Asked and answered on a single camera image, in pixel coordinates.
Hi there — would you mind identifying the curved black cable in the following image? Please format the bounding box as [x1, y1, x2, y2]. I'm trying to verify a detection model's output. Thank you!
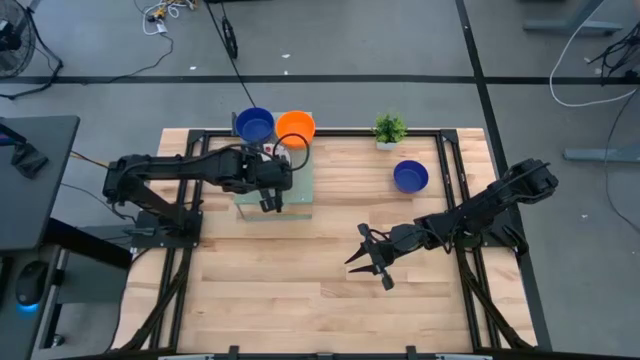
[604, 89, 640, 234]

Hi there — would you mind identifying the small green potted plant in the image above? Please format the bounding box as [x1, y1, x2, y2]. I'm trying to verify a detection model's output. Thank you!
[372, 112, 409, 151]

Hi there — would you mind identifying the long straight black cable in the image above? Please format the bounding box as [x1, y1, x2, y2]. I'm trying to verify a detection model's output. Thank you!
[204, 0, 260, 114]

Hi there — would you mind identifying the black ring-shaped object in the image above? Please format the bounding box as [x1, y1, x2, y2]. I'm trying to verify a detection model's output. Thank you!
[221, 16, 239, 60]

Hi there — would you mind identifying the blue mini bowl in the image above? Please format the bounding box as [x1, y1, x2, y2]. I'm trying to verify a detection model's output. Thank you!
[234, 106, 276, 145]
[392, 159, 430, 195]

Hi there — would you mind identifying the orange mini bowl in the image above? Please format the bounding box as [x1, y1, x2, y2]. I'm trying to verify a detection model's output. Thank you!
[275, 109, 317, 150]

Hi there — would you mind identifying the black computer mouse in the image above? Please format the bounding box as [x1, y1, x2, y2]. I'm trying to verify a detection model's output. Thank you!
[14, 259, 50, 309]

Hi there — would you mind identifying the long white cable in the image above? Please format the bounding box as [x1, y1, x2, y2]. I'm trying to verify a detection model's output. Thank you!
[548, 0, 640, 109]

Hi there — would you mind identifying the white cable bundle with adapter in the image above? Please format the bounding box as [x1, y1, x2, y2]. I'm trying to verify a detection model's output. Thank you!
[132, 0, 199, 37]

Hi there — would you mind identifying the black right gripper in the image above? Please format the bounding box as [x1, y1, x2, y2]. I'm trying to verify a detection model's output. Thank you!
[344, 223, 426, 292]

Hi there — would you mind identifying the black fan cable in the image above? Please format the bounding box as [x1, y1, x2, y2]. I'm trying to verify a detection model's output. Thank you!
[0, 9, 65, 101]

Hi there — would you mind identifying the floral mini bowl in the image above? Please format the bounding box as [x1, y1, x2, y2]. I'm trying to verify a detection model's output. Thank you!
[262, 142, 293, 166]

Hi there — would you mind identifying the dark grey desk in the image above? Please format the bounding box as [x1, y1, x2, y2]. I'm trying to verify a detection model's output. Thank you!
[0, 114, 81, 253]

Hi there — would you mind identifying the black and blue desk device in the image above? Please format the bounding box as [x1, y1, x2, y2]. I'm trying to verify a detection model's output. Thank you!
[0, 122, 50, 180]

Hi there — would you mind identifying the black floor fan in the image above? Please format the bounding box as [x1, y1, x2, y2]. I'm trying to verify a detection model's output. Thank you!
[0, 0, 39, 80]

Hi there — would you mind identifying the black aluminium table frame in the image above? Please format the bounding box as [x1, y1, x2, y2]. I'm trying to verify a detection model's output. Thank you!
[112, 112, 539, 360]

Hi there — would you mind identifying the thin black floor cable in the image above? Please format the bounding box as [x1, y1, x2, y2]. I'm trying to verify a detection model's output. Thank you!
[107, 32, 175, 84]

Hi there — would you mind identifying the pale green perforated metal shelf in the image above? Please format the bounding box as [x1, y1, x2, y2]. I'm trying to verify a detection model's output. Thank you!
[233, 110, 315, 223]

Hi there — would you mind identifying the black desk beam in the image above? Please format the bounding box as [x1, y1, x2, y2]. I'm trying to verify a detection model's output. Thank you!
[44, 218, 134, 271]

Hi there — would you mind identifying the grey desk foot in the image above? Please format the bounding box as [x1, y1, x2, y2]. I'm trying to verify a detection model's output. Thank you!
[522, 0, 624, 37]
[562, 144, 640, 164]

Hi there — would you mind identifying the black cable bundle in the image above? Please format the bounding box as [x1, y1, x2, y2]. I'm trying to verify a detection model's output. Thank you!
[587, 22, 640, 84]

